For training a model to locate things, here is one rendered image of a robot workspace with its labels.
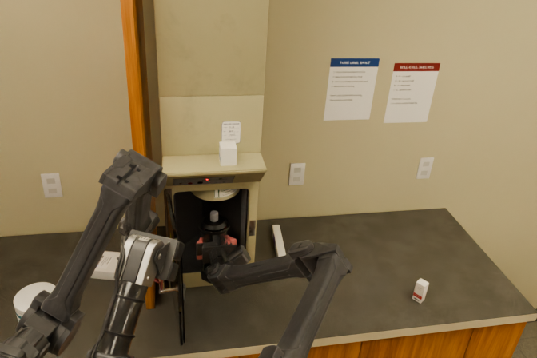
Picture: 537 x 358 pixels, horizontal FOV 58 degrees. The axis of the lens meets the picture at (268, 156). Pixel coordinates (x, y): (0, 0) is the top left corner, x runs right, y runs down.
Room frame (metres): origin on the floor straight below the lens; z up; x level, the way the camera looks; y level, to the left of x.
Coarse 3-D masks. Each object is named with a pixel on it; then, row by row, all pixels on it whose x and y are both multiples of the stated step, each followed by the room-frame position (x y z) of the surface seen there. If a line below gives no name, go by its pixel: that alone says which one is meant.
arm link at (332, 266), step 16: (304, 256) 0.95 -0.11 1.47; (320, 256) 0.92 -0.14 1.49; (336, 256) 0.90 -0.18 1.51; (320, 272) 0.86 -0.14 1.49; (336, 272) 0.87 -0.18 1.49; (320, 288) 0.81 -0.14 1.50; (304, 304) 0.77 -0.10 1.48; (320, 304) 0.77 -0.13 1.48; (304, 320) 0.72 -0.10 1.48; (320, 320) 0.75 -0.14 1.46; (288, 336) 0.69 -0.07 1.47; (304, 336) 0.69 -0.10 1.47; (272, 352) 0.63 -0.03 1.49; (288, 352) 0.64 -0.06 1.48; (304, 352) 0.67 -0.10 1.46
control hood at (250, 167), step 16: (176, 160) 1.32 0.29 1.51; (192, 160) 1.33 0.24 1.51; (208, 160) 1.33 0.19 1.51; (240, 160) 1.35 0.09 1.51; (256, 160) 1.36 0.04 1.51; (176, 176) 1.24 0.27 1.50; (192, 176) 1.26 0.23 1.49; (208, 176) 1.27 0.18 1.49; (224, 176) 1.29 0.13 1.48; (240, 176) 1.31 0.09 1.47; (256, 176) 1.33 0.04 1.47
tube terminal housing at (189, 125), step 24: (192, 96) 1.37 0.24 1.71; (216, 96) 1.38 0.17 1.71; (240, 96) 1.40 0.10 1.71; (168, 120) 1.35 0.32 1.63; (192, 120) 1.37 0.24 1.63; (216, 120) 1.38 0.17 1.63; (240, 120) 1.40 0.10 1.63; (168, 144) 1.35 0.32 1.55; (192, 144) 1.36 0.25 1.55; (216, 144) 1.38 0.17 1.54; (240, 144) 1.40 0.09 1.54
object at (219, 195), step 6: (192, 192) 1.44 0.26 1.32; (198, 192) 1.42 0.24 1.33; (204, 192) 1.41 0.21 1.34; (210, 192) 1.40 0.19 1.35; (216, 192) 1.41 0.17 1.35; (222, 192) 1.41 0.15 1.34; (228, 192) 1.42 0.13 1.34; (234, 192) 1.44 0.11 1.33; (204, 198) 1.40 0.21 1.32; (210, 198) 1.40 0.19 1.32; (216, 198) 1.40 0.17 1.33; (222, 198) 1.40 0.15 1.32; (228, 198) 1.41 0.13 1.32
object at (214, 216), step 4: (212, 212) 1.37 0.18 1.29; (216, 212) 1.37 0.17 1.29; (208, 216) 1.38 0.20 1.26; (212, 216) 1.35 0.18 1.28; (216, 216) 1.35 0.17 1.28; (220, 216) 1.39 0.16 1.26; (204, 220) 1.36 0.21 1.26; (208, 220) 1.36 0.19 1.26; (212, 220) 1.35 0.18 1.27; (216, 220) 1.35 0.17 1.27; (220, 220) 1.36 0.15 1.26; (224, 220) 1.37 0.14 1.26; (204, 224) 1.34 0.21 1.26; (208, 224) 1.33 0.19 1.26; (212, 224) 1.34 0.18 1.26; (216, 224) 1.34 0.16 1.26; (220, 224) 1.34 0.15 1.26; (224, 224) 1.35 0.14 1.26; (208, 228) 1.32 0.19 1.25; (212, 228) 1.32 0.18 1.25; (216, 228) 1.32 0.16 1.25; (220, 228) 1.33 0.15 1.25
